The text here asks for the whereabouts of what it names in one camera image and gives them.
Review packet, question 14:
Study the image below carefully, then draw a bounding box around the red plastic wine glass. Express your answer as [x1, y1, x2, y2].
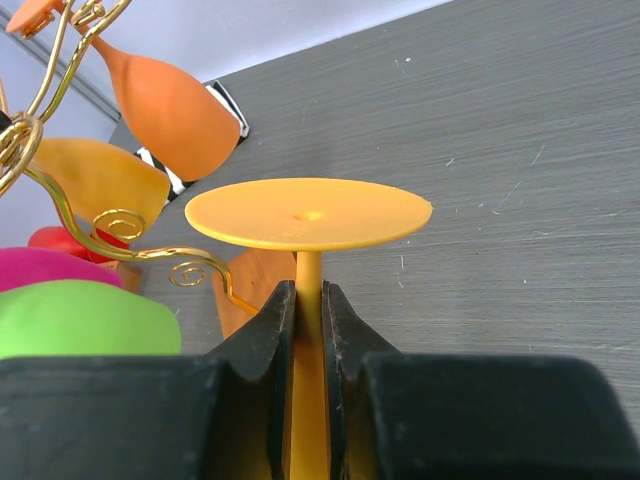
[27, 226, 111, 264]

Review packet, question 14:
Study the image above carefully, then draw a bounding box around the green plastic wine glass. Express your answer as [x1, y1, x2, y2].
[1, 280, 181, 358]

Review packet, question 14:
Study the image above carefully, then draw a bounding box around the black white striped cloth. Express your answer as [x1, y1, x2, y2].
[134, 79, 250, 206]

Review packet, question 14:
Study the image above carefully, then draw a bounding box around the yellow-orange plastic wine glass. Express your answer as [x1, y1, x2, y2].
[34, 137, 169, 235]

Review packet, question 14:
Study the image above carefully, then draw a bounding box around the orange plastic wine glass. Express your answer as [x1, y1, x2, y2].
[6, 1, 213, 156]

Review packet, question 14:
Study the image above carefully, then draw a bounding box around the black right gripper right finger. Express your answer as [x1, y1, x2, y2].
[322, 282, 639, 479]

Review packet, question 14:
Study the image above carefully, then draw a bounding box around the magenta plastic wine glass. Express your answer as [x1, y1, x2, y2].
[1, 247, 123, 292]

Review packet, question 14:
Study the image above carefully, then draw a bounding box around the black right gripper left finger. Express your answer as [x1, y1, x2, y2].
[1, 281, 296, 479]

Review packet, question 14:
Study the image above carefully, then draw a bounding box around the yellow plastic wine glass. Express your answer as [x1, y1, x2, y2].
[185, 177, 432, 479]

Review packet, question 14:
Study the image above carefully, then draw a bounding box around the gold wire wine glass rack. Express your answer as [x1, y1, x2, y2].
[0, 0, 299, 342]

